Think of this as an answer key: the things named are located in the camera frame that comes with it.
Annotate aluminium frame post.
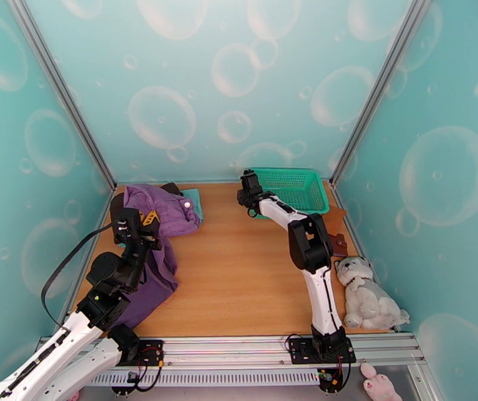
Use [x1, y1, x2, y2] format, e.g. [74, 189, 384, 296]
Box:
[330, 0, 437, 187]
[3, 0, 118, 191]

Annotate grey plush dog toy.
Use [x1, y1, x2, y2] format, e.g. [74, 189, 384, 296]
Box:
[334, 255, 411, 329]

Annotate tan cardboard piece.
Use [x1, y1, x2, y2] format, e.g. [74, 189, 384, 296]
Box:
[325, 205, 348, 237]

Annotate reddish brown snap wallet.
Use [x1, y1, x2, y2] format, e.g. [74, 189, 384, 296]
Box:
[327, 231, 349, 258]

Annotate red black power wires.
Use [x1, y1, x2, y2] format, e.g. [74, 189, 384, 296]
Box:
[317, 356, 352, 393]
[111, 347, 165, 398]

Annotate aluminium front rail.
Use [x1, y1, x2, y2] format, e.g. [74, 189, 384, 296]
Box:
[37, 333, 425, 365]

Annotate dark brown folded trousers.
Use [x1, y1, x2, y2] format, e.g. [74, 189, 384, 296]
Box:
[110, 182, 181, 246]

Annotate purple trousers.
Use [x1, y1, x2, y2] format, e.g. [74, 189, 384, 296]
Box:
[109, 183, 202, 329]

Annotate light teal folded trousers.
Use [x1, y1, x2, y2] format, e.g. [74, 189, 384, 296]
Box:
[180, 188, 205, 223]

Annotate pink plush rabbit toy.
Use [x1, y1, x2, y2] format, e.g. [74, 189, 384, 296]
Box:
[360, 362, 402, 401]

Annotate white slotted cable duct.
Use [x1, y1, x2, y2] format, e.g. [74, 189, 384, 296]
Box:
[88, 367, 322, 388]

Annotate green plastic mesh basket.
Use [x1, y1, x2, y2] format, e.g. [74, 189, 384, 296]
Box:
[249, 167, 330, 221]

